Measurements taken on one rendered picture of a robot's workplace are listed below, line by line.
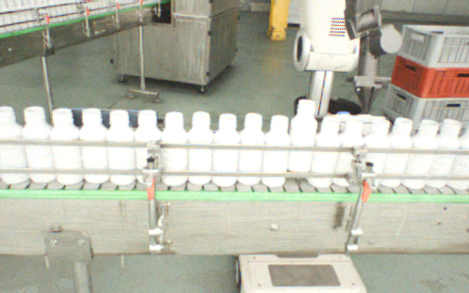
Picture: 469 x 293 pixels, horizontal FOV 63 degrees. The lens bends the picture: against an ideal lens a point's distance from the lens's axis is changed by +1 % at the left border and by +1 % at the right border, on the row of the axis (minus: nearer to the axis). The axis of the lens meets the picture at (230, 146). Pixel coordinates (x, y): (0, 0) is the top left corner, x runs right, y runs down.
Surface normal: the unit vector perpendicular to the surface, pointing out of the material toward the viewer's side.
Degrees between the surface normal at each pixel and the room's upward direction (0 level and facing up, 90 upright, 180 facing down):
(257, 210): 91
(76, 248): 90
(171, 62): 91
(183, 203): 90
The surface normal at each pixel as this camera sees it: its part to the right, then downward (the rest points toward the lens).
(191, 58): -0.18, 0.42
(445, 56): 0.20, 0.44
